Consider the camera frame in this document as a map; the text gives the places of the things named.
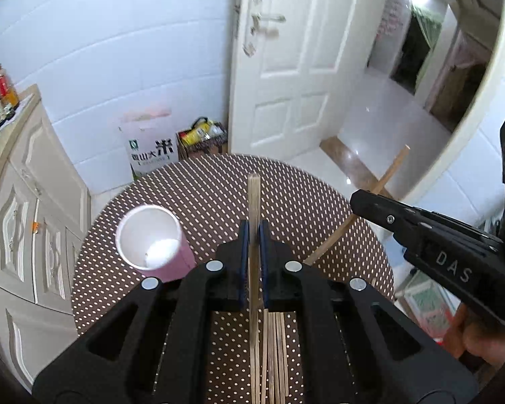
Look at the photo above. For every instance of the brown cardboard box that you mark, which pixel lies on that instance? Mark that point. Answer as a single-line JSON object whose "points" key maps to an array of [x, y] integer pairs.
{"points": [[202, 147]]}

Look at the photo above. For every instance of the brown polka-dot tablecloth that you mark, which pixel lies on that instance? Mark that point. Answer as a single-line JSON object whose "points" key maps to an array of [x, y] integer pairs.
{"points": [[219, 202]]}

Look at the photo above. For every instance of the white panel door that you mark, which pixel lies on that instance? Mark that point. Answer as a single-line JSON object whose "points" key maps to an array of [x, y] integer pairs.
{"points": [[277, 92]]}

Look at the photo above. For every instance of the pink paper cup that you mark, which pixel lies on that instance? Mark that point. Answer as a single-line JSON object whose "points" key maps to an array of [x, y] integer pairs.
{"points": [[151, 240]]}

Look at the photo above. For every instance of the wooden chopstick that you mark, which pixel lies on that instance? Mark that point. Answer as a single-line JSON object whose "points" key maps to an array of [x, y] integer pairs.
{"points": [[393, 170], [255, 206]]}

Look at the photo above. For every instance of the red label bottle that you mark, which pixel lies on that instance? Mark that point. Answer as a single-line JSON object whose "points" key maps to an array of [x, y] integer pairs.
{"points": [[1, 81]]}

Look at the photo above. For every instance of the yellow plastic packet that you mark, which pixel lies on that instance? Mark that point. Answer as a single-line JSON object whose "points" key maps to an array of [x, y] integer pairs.
{"points": [[195, 132]]}

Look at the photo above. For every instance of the small orange tag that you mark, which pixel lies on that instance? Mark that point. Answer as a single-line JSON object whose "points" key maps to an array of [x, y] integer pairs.
{"points": [[35, 227]]}

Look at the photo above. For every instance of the person's right hand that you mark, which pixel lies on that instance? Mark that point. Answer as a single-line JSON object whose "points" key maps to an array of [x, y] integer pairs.
{"points": [[484, 345]]}

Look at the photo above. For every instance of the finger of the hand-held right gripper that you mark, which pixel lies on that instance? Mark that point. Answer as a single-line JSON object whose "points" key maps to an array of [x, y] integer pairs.
{"points": [[378, 210]]}

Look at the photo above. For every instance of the green patterned mat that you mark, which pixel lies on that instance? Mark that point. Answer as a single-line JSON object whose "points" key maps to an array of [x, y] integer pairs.
{"points": [[429, 303]]}

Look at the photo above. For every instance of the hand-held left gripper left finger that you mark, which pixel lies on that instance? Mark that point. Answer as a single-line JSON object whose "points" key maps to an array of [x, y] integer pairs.
{"points": [[244, 261]]}

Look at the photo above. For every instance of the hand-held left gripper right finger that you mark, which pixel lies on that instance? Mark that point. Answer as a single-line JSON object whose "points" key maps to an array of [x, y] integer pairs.
{"points": [[264, 261]]}

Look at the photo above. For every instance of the cream base cabinet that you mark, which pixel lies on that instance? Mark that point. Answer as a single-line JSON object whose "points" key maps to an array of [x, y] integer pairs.
{"points": [[29, 219]]}

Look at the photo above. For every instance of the pile of wooden chopsticks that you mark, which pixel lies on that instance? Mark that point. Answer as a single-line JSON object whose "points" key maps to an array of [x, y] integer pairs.
{"points": [[275, 353]]}

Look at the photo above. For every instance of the white rice bag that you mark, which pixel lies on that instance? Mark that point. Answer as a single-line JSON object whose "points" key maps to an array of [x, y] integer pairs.
{"points": [[151, 151]]}

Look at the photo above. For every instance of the green curtain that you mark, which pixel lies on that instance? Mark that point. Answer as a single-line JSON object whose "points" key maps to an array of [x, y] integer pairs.
{"points": [[426, 25]]}

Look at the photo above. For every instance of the orange liquid bottle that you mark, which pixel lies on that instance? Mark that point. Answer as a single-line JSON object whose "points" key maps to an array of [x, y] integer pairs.
{"points": [[11, 96]]}

